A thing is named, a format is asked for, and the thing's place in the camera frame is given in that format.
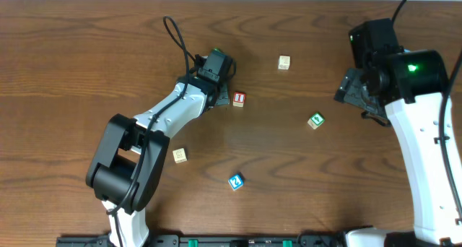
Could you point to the green number 4 block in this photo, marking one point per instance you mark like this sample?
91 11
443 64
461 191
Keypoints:
316 120

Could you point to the plain wooden block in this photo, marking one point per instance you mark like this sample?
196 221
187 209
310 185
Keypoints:
284 62
180 155

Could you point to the red letter I block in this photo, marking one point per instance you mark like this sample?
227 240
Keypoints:
239 99

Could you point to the blue number 2 block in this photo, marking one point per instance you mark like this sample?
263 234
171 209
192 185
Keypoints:
236 182

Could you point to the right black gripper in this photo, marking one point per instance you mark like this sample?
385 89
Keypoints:
348 92

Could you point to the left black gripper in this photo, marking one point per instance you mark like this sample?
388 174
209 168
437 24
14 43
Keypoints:
222 96

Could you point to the plain wooden block top right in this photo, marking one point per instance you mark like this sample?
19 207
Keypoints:
284 62

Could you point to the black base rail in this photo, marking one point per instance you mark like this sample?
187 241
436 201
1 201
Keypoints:
308 240

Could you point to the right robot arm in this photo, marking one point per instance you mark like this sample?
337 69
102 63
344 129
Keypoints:
409 92

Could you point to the plain wooden block lower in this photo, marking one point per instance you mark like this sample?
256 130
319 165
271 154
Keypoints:
180 155

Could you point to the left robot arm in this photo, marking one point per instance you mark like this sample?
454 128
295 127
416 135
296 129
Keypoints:
126 168

